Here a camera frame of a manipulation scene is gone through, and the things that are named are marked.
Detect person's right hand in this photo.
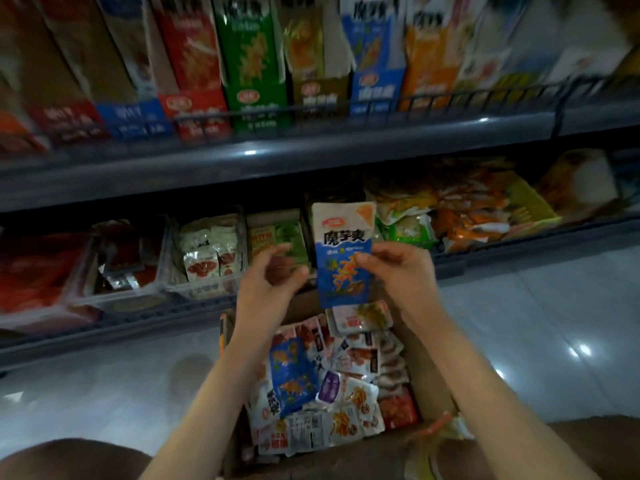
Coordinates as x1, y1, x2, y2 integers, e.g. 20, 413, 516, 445
355, 241, 442, 323

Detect person's left hand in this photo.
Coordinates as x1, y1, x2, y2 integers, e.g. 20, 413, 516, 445
232, 245, 311, 348

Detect brown cardboard box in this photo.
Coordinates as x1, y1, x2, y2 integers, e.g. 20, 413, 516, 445
218, 285, 457, 480

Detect handful of blue snack packets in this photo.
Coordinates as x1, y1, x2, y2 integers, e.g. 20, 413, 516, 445
310, 201, 377, 308

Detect grey metal store shelf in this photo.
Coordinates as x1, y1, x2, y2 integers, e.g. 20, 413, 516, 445
0, 0, 640, 372

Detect person's left forearm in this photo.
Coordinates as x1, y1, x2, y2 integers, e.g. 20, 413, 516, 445
140, 335, 276, 480

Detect person's right forearm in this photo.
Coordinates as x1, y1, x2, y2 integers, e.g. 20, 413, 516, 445
410, 305, 601, 480

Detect person's right shoe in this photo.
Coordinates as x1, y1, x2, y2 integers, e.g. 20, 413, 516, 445
405, 415, 471, 480

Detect person's right leg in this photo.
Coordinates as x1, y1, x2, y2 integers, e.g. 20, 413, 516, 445
440, 415, 640, 480

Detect person's leg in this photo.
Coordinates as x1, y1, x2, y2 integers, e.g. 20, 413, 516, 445
440, 415, 640, 480
0, 439, 151, 480

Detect person's left leg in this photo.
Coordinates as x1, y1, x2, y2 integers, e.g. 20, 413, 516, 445
0, 439, 151, 480

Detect green snack packets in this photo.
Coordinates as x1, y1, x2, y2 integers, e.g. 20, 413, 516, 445
380, 213, 441, 252

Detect clear plastic tray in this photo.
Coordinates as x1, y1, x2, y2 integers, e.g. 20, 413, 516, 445
80, 219, 177, 306
0, 229, 101, 336
165, 213, 249, 301

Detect green orange display carton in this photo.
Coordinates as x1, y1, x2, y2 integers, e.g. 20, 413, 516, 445
245, 209, 313, 272

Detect pile of orange yellow packets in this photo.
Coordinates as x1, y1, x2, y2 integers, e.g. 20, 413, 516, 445
365, 159, 521, 252

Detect lime green display tray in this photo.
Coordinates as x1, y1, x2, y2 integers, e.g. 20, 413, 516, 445
500, 173, 563, 236

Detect pile of red snack packets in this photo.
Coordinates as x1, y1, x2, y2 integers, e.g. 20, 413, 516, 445
0, 235, 91, 316

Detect white blue snack bags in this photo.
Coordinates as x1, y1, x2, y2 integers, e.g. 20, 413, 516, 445
610, 145, 640, 212

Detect row of snack display cartons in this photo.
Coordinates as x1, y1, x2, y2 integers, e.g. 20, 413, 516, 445
0, 0, 640, 156

